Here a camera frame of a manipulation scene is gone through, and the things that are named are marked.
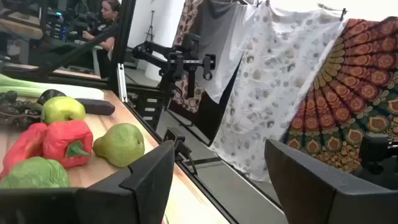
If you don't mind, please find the grey cloth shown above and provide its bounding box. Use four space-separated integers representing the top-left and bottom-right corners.
195 0 246 63

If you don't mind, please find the green speckled pear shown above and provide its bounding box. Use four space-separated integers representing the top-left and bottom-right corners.
92 122 146 169

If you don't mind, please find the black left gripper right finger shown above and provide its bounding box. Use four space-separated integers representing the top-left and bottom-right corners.
264 138 398 224

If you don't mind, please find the black tripod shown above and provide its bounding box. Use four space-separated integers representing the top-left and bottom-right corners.
145 10 156 42

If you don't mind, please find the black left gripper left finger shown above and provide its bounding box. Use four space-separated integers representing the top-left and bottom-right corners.
0 139 176 224

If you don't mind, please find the yellow-green pear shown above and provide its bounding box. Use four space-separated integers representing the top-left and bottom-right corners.
40 96 86 125

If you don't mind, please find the person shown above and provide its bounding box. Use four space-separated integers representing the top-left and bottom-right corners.
81 0 121 79

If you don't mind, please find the red bell pepper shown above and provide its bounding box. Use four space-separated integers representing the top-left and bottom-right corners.
42 119 94 169

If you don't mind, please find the black table-level camera mount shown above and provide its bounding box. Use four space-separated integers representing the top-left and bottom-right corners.
162 127 199 175

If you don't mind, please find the wooden desk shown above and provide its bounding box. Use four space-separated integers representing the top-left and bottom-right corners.
0 11 44 40

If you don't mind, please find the orange mandala tapestry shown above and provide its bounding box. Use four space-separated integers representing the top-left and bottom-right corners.
281 16 398 175

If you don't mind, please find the green celery stalk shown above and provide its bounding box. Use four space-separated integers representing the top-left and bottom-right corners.
0 73 105 101

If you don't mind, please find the black equipment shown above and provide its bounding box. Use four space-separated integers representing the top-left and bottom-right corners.
354 132 398 190

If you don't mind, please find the white patterned cloth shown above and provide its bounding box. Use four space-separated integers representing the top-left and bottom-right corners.
198 0 349 183

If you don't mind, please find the brown patterned cloth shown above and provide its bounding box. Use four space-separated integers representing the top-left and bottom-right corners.
172 0 206 114

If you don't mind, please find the dark avocado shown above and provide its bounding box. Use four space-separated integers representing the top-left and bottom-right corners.
36 88 67 106

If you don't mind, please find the dark grape bunch with leaf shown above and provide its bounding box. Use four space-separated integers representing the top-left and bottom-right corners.
0 90 44 130

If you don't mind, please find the long red pepper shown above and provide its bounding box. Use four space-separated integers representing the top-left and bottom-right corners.
0 122 49 180

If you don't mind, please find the dark purple eggplant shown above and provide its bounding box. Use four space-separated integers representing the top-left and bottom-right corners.
75 98 116 116

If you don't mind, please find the black drawer unit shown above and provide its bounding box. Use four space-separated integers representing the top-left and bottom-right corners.
135 91 170 131

